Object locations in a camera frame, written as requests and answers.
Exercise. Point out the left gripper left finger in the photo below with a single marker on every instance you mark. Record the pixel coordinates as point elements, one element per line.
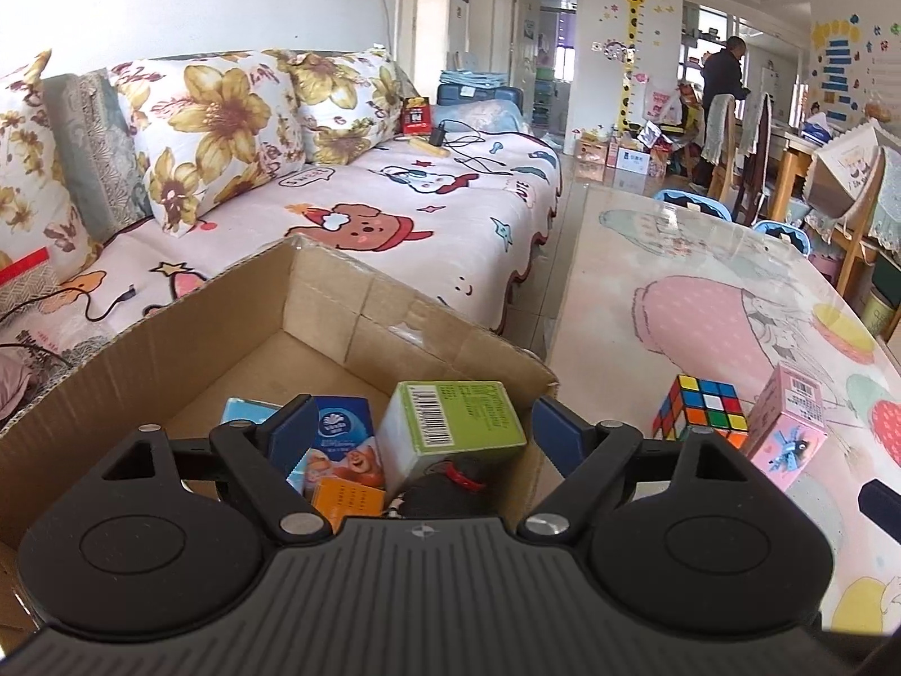
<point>258,460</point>

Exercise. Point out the wooden chair with cover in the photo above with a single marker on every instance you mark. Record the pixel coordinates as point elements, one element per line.
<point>852,188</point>

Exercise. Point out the grey patterned cushion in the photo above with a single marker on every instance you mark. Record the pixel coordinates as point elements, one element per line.
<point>97,153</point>

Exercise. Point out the blue white medicine box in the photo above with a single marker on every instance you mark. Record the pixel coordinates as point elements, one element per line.
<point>256,412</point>

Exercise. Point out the giraffe height sticker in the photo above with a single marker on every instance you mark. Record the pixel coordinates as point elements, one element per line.
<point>633,23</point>

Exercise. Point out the cardboard box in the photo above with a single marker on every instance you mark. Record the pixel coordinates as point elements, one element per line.
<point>295,319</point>

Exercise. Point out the sofa with cartoon cover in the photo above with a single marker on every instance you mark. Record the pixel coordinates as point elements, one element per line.
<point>460,227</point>

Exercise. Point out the man in dark clothes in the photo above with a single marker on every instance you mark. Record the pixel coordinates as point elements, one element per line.
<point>722,74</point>

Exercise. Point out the rubiks cube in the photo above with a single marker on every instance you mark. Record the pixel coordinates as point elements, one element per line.
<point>699,403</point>

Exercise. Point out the black red doll figure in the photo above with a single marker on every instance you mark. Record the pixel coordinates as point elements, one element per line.
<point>451,488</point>

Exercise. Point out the pink box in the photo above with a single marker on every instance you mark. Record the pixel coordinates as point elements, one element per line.
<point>786,426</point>

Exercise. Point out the red box on sofa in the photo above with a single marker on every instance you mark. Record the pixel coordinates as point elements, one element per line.
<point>416,116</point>

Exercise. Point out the green box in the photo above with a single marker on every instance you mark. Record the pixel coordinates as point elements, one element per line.
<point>427,422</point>

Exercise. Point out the floral cushion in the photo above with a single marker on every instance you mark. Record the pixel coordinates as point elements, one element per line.
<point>207,129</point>
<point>349,103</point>

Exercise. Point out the blue plastic stool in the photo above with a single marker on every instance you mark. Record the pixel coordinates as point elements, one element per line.
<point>694,201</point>

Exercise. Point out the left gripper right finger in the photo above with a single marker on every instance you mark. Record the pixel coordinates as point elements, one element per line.
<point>591,458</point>

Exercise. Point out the white yellow medicine box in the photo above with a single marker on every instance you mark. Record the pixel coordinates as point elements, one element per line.
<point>337,499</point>

